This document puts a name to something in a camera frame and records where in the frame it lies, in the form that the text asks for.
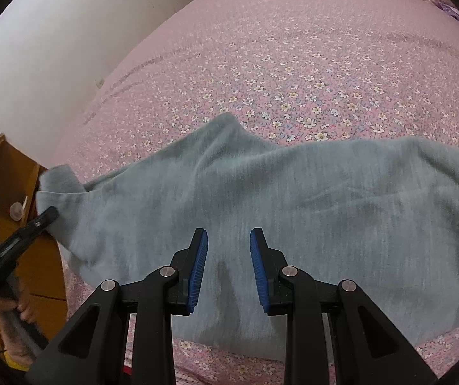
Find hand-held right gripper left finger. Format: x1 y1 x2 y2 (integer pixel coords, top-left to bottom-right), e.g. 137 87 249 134
25 228 209 385

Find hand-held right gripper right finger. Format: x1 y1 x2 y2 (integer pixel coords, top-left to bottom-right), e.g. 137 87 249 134
249 228 440 385

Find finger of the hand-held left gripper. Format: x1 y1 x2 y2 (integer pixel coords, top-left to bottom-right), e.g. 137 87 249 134
22 206 59 241

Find grey pants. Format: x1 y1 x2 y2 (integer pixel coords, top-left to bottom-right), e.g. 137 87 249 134
35 112 459 364

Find person's left hand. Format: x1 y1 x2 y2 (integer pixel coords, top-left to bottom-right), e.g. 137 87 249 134
0 289 38 370

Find small clear cup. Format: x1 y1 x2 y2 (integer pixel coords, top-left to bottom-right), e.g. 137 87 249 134
9 196 28 221

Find wooden nightstand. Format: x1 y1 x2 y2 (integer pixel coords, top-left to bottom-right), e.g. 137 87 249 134
0 134 70 370

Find pink floral bed sheet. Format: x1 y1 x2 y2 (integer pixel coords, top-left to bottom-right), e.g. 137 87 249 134
49 0 459 385

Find purple cloth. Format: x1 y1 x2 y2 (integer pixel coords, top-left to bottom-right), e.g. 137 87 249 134
437 1 459 30

